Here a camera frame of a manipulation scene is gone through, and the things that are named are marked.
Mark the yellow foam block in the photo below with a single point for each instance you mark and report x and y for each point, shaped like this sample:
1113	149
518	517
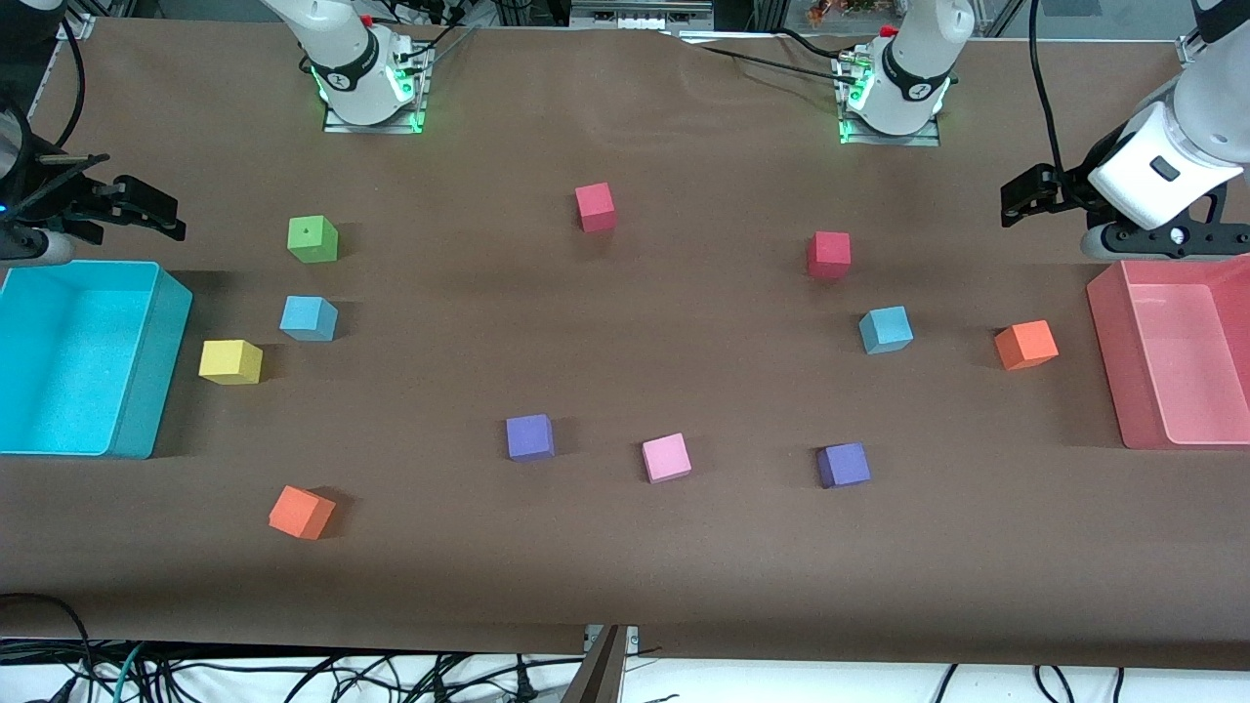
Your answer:
229	361

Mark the small metal table bracket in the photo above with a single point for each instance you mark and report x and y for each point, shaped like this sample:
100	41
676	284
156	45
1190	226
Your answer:
632	637

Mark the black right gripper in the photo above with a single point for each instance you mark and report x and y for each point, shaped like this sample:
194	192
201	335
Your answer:
61	198

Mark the pink foam block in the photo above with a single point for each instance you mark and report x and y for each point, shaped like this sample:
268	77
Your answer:
666	458

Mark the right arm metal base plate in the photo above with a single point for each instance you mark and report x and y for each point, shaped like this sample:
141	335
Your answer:
415	112

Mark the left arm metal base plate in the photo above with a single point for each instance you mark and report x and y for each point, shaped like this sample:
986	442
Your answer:
928	137

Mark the purple foam block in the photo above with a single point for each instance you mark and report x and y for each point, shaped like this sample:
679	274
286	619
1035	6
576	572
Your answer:
843	465
529	437

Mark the pink plastic bin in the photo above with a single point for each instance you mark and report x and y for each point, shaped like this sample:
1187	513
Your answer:
1191	361

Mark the cyan plastic bin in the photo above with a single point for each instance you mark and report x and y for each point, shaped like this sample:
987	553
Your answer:
59	361

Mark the brown table cloth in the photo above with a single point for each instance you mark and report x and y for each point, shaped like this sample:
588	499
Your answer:
684	566

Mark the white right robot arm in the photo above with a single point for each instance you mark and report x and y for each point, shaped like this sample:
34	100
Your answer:
342	59

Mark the table leg post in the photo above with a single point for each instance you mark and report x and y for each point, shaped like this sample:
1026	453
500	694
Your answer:
598	679

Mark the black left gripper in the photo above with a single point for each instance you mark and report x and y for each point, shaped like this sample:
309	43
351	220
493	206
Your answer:
1072	186

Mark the orange foam block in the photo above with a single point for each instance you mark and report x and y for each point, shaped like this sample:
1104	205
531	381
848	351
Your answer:
301	513
1025	345

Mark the aluminium frame profile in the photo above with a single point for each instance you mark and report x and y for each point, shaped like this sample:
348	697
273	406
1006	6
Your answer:
78	26
1193	49

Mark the red foam block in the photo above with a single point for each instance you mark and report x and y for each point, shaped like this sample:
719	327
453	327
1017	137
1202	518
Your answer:
596	207
828	254

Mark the green foam block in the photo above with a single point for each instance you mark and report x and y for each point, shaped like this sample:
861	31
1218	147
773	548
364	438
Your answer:
312	239

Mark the light blue foam block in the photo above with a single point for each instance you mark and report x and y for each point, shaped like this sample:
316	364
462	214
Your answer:
308	319
886	330

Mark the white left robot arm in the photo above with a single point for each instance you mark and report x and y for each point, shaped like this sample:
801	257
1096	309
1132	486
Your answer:
918	68

